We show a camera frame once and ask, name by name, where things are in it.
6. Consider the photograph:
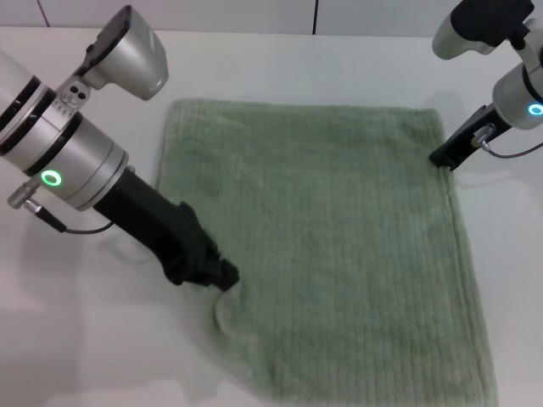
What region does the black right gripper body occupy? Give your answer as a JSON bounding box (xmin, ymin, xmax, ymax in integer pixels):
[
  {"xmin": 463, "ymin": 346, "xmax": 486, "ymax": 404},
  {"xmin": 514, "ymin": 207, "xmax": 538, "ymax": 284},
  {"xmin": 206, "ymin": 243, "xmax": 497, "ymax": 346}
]
[{"xmin": 440, "ymin": 103, "xmax": 511, "ymax": 169}]

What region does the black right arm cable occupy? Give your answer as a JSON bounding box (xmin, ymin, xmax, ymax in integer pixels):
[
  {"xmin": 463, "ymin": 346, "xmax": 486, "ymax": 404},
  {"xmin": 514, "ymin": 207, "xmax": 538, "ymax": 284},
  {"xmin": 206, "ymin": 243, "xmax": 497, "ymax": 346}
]
[{"xmin": 472, "ymin": 123, "xmax": 543, "ymax": 160}]

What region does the green ribbed towel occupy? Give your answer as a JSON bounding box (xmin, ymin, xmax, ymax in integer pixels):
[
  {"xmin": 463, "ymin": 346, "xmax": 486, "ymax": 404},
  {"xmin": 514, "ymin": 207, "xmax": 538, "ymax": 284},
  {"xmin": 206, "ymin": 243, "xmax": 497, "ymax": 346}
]
[{"xmin": 154, "ymin": 98, "xmax": 498, "ymax": 407}]

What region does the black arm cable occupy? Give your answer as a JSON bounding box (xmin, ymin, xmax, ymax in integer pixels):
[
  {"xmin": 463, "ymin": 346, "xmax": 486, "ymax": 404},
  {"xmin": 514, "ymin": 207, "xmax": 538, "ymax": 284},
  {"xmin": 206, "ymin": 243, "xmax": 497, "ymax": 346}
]
[
  {"xmin": 8, "ymin": 180, "xmax": 115, "ymax": 236},
  {"xmin": 472, "ymin": 123, "xmax": 543, "ymax": 160}
]

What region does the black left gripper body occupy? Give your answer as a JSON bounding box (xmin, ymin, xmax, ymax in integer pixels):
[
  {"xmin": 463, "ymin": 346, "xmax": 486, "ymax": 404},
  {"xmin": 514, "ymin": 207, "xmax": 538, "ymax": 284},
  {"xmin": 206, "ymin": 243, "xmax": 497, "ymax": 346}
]
[{"xmin": 93, "ymin": 166, "xmax": 222, "ymax": 287}]

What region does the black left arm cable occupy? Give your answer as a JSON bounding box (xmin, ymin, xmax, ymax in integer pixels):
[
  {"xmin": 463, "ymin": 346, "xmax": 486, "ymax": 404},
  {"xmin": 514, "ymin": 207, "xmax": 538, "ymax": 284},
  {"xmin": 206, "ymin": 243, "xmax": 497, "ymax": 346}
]
[{"xmin": 8, "ymin": 180, "xmax": 115, "ymax": 236}]

